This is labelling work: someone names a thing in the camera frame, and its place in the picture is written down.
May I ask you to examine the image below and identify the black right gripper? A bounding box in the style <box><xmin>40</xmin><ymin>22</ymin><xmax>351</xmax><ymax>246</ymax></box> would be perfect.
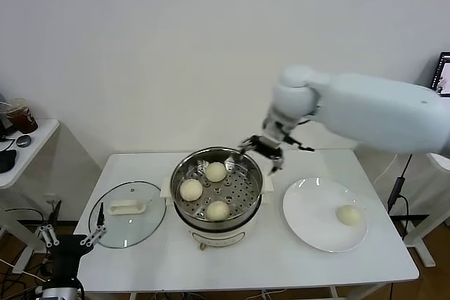
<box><xmin>238</xmin><ymin>133</ymin><xmax>285</xmax><ymax>176</ymax></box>

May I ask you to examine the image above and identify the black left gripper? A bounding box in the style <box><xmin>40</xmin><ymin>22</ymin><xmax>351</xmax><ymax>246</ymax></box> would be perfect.
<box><xmin>38</xmin><ymin>200</ymin><xmax>108</xmax><ymax>279</ymax></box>

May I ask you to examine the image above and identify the white steamed baozi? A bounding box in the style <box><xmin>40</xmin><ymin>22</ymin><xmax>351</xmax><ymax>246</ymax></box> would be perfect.
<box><xmin>335</xmin><ymin>204</ymin><xmax>362</xmax><ymax>226</ymax></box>
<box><xmin>179</xmin><ymin>178</ymin><xmax>204</xmax><ymax>202</ymax></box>
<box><xmin>205</xmin><ymin>200</ymin><xmax>231</xmax><ymax>223</ymax></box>
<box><xmin>205</xmin><ymin>162</ymin><xmax>228</xmax><ymax>183</ymax></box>

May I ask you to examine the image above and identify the glass lid cream handle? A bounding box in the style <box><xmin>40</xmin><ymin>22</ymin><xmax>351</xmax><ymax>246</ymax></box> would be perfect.
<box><xmin>87</xmin><ymin>180</ymin><xmax>167</xmax><ymax>249</ymax></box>

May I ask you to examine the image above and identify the stainless steel steamer basket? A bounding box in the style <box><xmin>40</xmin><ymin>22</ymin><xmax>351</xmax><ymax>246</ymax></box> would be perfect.
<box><xmin>169</xmin><ymin>146</ymin><xmax>264</xmax><ymax>229</ymax></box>

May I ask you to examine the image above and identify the white round plate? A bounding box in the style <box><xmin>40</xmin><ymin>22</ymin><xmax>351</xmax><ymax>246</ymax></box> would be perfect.
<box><xmin>281</xmin><ymin>177</ymin><xmax>369</xmax><ymax>254</ymax></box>

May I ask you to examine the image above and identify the black soft pouch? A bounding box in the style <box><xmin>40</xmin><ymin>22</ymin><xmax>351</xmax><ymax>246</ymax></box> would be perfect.
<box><xmin>0</xmin><ymin>150</ymin><xmax>18</xmax><ymax>174</ymax></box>

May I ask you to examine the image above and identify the cream electric cooker pot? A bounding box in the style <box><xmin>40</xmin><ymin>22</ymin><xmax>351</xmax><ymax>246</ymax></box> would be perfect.
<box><xmin>160</xmin><ymin>171</ymin><xmax>275</xmax><ymax>252</ymax></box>

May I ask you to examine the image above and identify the iced coffee plastic cup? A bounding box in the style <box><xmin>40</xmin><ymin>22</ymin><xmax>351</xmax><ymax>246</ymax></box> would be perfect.
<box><xmin>6</xmin><ymin>98</ymin><xmax>39</xmax><ymax>135</ymax></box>

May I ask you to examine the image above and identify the white side desk with label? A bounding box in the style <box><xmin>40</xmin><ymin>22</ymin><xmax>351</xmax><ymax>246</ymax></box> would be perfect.
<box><xmin>400</xmin><ymin>152</ymin><xmax>450</xmax><ymax>268</ymax></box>

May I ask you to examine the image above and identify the open dark laptop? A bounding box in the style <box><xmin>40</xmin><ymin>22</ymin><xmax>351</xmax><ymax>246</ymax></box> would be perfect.
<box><xmin>430</xmin><ymin>51</ymin><xmax>450</xmax><ymax>99</ymax></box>

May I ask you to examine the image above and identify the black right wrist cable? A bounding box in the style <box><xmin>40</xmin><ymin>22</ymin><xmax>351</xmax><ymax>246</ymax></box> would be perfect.
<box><xmin>283</xmin><ymin>134</ymin><xmax>316</xmax><ymax>152</ymax></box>

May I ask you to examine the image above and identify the black floor cable loop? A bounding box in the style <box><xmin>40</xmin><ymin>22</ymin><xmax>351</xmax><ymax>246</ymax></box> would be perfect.
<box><xmin>5</xmin><ymin>208</ymin><xmax>49</xmax><ymax>257</ymax></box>

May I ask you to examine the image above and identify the white charging cable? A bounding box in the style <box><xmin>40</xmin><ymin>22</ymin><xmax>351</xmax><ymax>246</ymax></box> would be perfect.
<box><xmin>373</xmin><ymin>154</ymin><xmax>398</xmax><ymax>187</ymax></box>

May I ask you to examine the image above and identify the black cable with adapter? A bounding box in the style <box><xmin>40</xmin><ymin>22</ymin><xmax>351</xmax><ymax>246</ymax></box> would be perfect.
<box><xmin>387</xmin><ymin>154</ymin><xmax>414</xmax><ymax>241</ymax></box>

